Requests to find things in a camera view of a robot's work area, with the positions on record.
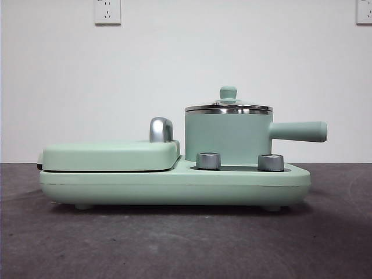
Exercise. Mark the glass lid with green knob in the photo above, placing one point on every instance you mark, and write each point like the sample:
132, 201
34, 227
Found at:
228, 92

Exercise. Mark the silver control knob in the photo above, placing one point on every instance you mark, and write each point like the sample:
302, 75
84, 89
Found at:
208, 160
271, 162

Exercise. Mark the mint green breakfast machine base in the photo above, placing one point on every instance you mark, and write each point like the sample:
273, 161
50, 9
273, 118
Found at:
174, 186

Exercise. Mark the mint green hinged griddle cover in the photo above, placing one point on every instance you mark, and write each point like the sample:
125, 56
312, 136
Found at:
101, 155

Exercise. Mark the white wall socket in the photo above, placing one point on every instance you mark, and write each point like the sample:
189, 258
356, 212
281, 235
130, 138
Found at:
364, 11
107, 13

